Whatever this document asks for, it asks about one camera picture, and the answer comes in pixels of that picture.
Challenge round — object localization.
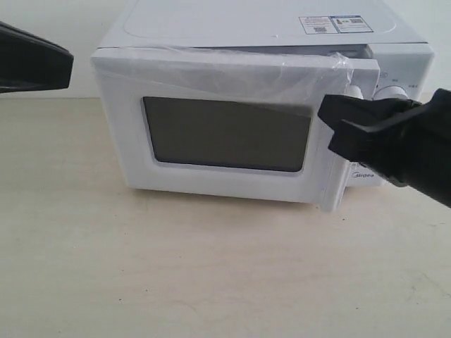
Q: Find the upper white control knob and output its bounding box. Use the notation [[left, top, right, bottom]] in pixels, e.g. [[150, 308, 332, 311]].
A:
[[373, 85, 409, 100]]

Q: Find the gray printed label sticker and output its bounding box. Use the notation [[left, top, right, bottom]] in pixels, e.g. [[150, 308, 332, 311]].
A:
[[299, 15, 373, 35]]

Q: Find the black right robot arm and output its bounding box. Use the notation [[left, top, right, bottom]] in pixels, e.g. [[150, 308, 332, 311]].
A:
[[318, 89, 450, 206]]

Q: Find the white microwave oven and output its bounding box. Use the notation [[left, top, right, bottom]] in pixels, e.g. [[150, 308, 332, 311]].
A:
[[98, 0, 436, 187]]

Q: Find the white microwave door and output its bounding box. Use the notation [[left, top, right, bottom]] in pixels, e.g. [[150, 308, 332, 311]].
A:
[[93, 58, 380, 211]]

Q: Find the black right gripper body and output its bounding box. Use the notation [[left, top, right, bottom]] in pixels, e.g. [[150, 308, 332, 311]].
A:
[[363, 102, 436, 187]]

